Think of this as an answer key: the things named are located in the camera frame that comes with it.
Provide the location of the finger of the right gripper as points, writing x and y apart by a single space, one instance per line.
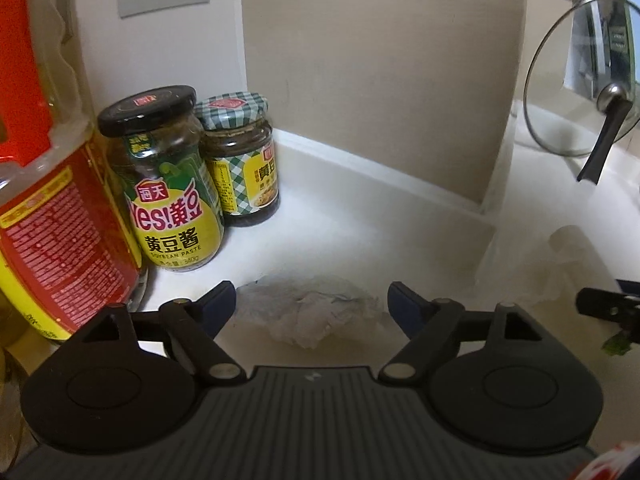
600 304

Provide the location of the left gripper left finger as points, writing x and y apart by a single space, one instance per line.
192 327

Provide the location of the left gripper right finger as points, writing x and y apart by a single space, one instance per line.
431 330

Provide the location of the white paper roll green end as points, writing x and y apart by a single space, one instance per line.
566 264

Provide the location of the white tissue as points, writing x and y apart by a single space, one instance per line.
304 310

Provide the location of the soybean paste jar black lid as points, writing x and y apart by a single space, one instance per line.
153 149

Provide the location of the checkered lid sauce jar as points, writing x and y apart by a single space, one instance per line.
238 149

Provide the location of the glass pot lid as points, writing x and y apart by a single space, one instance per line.
581 90

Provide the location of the oil bottle red handle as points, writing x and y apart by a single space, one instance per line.
66 249

